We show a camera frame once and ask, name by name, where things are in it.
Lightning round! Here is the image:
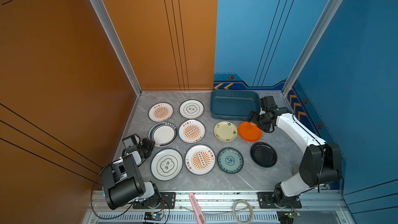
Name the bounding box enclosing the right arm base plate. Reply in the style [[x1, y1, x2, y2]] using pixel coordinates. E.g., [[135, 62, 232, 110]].
[[257, 191, 302, 209]]

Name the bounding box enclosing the cream yellow plate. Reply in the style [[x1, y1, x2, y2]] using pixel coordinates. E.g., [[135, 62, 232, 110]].
[[214, 121, 238, 142]]

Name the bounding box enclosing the large white flower plate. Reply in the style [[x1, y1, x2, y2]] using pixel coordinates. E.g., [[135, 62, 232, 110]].
[[150, 149, 183, 181]]

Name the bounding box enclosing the coiled white cable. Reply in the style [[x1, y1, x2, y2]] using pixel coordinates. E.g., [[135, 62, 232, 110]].
[[232, 200, 255, 224]]

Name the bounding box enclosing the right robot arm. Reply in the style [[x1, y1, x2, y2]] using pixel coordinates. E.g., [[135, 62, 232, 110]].
[[247, 107, 342, 208]]

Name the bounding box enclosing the black plate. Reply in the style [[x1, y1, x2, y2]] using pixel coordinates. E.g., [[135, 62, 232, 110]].
[[250, 142, 277, 168]]

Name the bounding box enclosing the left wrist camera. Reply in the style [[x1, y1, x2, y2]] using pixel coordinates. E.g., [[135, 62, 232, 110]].
[[122, 134, 141, 156]]

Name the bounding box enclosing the white flower plate back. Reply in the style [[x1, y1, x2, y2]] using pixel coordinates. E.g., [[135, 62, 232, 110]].
[[179, 100, 204, 119]]

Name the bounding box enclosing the teal patterned plate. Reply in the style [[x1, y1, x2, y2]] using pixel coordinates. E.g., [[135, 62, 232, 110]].
[[217, 147, 244, 174]]

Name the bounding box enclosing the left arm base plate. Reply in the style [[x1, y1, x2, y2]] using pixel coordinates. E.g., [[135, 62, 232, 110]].
[[133, 191, 176, 210]]

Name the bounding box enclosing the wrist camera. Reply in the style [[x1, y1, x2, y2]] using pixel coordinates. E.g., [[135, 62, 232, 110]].
[[260, 96, 277, 112], [122, 134, 141, 156]]

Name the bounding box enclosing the teal plastic bin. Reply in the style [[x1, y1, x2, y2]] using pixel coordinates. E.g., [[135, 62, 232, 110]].
[[210, 90, 261, 121]]

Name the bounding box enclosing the pink utility knife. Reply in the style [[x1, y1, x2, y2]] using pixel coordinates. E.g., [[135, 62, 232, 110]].
[[189, 192, 206, 224]]

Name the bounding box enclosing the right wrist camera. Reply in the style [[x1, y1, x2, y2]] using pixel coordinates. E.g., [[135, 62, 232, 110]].
[[260, 96, 277, 112]]

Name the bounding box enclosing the orange plate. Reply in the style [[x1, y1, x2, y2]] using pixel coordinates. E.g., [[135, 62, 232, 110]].
[[238, 121, 262, 142]]

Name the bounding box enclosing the sunburst plate front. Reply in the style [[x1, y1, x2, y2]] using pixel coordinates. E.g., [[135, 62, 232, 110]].
[[184, 145, 216, 176]]

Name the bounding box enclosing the right circuit board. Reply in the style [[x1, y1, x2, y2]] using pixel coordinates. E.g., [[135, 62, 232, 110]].
[[277, 211, 301, 224]]

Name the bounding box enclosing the left circuit board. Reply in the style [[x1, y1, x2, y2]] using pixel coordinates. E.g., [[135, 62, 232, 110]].
[[143, 212, 165, 224]]

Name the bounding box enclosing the circuit board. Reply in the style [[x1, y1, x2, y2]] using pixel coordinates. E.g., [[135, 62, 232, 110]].
[[277, 211, 301, 224], [143, 212, 165, 224]]

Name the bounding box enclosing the white green-rimmed plate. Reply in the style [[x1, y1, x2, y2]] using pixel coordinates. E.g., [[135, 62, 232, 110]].
[[149, 122, 178, 147]]

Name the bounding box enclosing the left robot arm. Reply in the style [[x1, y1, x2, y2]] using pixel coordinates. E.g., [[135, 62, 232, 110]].
[[101, 134, 161, 210]]

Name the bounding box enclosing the sunburst plate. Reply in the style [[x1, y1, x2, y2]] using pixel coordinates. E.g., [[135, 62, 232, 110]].
[[148, 102, 174, 122], [178, 119, 206, 144], [184, 145, 216, 176]]

